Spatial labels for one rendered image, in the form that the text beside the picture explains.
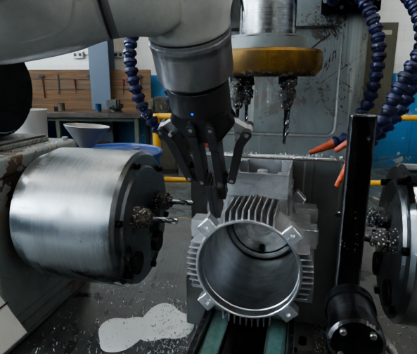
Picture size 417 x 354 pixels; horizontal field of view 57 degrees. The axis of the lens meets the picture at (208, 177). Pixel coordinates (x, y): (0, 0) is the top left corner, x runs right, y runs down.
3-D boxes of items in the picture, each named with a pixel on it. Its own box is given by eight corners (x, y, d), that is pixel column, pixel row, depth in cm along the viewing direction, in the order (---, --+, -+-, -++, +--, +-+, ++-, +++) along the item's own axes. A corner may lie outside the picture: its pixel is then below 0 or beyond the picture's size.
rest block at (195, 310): (194, 307, 85) (193, 258, 82) (225, 312, 84) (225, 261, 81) (185, 324, 80) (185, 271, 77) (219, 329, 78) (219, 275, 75)
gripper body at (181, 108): (237, 61, 47) (241, 123, 53) (171, 62, 49) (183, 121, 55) (226, 94, 42) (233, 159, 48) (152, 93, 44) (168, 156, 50)
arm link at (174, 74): (161, 14, 46) (170, 61, 50) (135, 50, 39) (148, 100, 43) (237, 11, 43) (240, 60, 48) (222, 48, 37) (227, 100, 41)
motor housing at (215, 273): (216, 262, 80) (216, 173, 76) (310, 273, 76) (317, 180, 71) (186, 317, 62) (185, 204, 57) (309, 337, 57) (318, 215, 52)
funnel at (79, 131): (78, 163, 231) (74, 120, 225) (117, 163, 229) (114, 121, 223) (60, 173, 206) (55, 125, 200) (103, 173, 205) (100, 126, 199)
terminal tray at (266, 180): (237, 193, 76) (238, 157, 74) (292, 197, 73) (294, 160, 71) (223, 213, 64) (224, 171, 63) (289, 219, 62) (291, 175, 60)
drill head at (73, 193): (41, 237, 94) (30, 135, 88) (185, 253, 85) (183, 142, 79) (-47, 291, 70) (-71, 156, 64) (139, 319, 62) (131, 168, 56)
